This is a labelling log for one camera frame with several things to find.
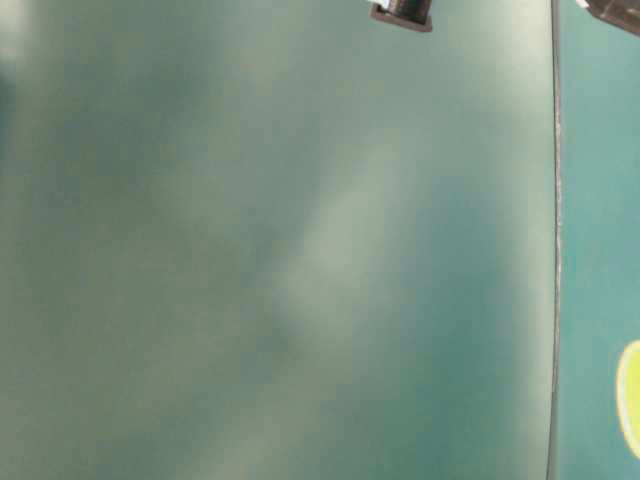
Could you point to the dark brown block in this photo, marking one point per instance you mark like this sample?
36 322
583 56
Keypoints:
409 14

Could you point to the yellow-green cup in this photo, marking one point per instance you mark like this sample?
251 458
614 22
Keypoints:
628 396

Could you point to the green backdrop board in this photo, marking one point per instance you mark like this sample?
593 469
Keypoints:
596 87

